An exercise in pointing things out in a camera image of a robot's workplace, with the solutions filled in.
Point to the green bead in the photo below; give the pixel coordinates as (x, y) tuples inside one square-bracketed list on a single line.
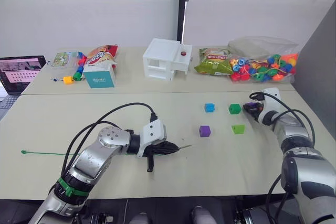
[(77, 76)]

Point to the teal cardboard box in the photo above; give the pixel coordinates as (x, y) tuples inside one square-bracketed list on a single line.
[(101, 78)]

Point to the white miniature cabinet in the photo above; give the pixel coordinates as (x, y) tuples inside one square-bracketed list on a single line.
[(160, 61)]

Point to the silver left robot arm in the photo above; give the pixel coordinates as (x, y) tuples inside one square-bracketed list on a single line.
[(89, 161)]

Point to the black window post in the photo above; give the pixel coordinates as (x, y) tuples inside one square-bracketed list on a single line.
[(183, 6)]

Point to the green lace with grey tip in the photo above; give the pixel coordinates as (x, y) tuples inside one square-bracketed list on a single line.
[(23, 152)]

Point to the yellow bead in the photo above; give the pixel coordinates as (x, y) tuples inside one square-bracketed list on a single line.
[(68, 80)]

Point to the grey partition panel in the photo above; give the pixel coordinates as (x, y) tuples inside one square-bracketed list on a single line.
[(320, 72)]

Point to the light green triangular block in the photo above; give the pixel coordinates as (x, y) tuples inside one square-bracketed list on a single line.
[(238, 129)]

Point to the red chips bag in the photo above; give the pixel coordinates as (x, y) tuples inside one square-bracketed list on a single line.
[(101, 54)]

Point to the dark green block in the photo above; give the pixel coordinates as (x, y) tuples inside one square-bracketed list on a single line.
[(234, 109)]

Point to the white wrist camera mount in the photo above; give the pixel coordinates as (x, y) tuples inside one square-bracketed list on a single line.
[(270, 100), (153, 132)]

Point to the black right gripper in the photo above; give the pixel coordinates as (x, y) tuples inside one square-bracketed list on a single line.
[(258, 111)]

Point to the clear bag with printed card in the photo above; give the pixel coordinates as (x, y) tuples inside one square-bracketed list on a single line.
[(64, 59)]

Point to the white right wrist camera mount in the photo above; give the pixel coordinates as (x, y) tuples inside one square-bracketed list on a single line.
[(270, 100)]

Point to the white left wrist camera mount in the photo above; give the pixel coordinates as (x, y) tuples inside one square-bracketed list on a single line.
[(153, 132)]

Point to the green chips bag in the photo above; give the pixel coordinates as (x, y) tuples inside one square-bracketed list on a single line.
[(212, 64)]

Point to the purple cube block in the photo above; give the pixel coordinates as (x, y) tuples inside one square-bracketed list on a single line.
[(205, 131)]

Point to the blue star-shaped block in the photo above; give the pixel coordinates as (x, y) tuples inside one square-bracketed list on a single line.
[(209, 108)]

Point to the thin blue lace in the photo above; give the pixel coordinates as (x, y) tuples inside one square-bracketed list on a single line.
[(55, 79)]

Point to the dark rounded shape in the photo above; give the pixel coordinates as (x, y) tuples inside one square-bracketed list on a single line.
[(199, 214), (140, 218)]

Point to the clear bag of coloured beads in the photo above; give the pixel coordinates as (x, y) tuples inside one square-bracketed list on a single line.
[(262, 68)]

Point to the red round button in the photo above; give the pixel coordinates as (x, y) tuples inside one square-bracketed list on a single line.
[(183, 53)]

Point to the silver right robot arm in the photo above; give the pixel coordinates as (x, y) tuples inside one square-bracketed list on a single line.
[(302, 171)]

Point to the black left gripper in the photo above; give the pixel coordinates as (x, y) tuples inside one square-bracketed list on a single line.
[(150, 161)]

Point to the blue bead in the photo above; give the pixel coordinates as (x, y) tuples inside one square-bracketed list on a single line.
[(79, 69)]

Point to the black laptop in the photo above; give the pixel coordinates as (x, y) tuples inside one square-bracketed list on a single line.
[(21, 69)]

